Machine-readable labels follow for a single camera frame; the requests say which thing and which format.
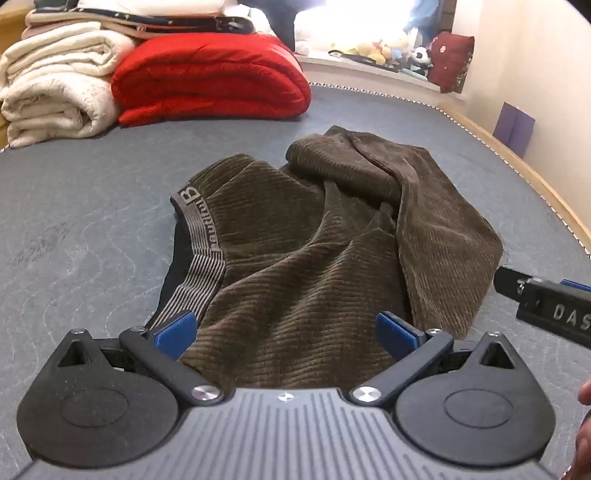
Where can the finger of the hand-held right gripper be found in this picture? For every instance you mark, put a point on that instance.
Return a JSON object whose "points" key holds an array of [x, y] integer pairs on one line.
{"points": [[510, 284], [577, 286]]}

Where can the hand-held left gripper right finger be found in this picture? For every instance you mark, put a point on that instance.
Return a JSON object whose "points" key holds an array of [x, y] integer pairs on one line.
{"points": [[397, 334]]}

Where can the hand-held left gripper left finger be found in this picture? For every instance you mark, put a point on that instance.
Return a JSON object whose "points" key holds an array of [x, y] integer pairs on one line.
{"points": [[173, 334]]}

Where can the person's right hand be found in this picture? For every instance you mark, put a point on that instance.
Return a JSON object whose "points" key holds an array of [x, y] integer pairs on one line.
{"points": [[586, 392]]}

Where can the grey quilted mattress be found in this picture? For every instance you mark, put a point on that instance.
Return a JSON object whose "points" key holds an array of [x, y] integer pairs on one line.
{"points": [[92, 221]]}

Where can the purple paper sheet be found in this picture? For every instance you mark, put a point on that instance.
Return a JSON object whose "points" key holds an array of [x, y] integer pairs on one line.
{"points": [[515, 127]]}

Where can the dark red cushion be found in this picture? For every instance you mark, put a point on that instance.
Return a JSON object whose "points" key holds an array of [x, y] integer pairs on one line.
{"points": [[450, 60]]}

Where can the white window sill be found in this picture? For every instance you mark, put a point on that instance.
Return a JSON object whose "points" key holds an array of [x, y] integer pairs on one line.
{"points": [[369, 76]]}

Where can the red folded quilt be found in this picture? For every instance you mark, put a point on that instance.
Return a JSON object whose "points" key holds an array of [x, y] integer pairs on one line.
{"points": [[207, 78]]}

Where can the yellow plush toy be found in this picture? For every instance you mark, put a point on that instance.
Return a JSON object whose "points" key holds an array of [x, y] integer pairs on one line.
{"points": [[378, 50]]}

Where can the cream folded blanket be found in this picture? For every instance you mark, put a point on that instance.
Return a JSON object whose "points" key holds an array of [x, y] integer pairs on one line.
{"points": [[55, 83]]}

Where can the dark patterned folded blanket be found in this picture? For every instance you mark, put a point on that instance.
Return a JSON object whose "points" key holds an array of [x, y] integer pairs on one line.
{"points": [[152, 23]]}

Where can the white pillow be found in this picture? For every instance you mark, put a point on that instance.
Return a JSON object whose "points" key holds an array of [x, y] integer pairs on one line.
{"points": [[152, 7]]}

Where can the dark cloth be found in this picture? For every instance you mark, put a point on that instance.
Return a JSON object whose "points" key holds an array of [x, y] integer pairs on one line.
{"points": [[281, 23]]}

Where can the wooden bed frame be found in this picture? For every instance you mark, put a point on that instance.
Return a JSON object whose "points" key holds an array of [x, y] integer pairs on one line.
{"points": [[531, 175]]}

